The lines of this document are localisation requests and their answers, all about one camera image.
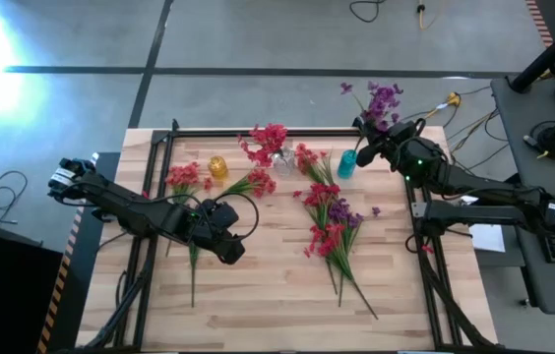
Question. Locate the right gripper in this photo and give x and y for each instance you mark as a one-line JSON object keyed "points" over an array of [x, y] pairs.
{"points": [[398, 145]]}

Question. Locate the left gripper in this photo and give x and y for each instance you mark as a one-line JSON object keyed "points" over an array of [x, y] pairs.
{"points": [[199, 228]]}

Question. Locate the purple artificial flower bunch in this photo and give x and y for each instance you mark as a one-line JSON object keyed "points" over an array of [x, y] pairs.
{"points": [[341, 211], [381, 103]]}

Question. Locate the orange artificial flower bunch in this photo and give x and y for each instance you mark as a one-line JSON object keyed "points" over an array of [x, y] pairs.
{"points": [[193, 275], [175, 177]]}

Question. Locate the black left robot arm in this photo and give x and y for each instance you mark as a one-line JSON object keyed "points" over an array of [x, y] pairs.
{"points": [[125, 209]]}

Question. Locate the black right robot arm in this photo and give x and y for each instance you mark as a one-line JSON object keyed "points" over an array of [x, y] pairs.
{"points": [[474, 215]]}

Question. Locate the teal glass vase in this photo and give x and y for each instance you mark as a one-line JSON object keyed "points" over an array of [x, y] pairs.
{"points": [[346, 167]]}

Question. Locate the yellow glass vase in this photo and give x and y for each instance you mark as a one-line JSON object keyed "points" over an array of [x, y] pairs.
{"points": [[218, 168]]}

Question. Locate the clear glass vase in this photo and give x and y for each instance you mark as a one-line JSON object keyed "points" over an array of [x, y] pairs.
{"points": [[285, 163]]}

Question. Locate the yellow power plug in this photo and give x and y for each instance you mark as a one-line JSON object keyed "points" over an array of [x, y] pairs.
{"points": [[453, 100]]}

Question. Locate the grey desk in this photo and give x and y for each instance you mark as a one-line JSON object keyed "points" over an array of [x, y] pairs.
{"points": [[518, 147]]}

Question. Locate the black mat with hazard stripe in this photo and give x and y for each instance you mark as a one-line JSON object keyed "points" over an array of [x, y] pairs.
{"points": [[78, 275]]}

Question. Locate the white paper sheet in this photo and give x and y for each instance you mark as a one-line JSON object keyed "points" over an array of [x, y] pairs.
{"points": [[489, 238]]}

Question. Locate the black pole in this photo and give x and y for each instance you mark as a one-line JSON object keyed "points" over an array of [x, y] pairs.
{"points": [[548, 54]]}

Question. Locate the large black box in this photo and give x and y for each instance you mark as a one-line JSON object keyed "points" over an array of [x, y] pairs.
{"points": [[7, 295]]}

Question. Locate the black table frame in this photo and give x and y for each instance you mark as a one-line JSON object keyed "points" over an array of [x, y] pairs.
{"points": [[208, 133]]}

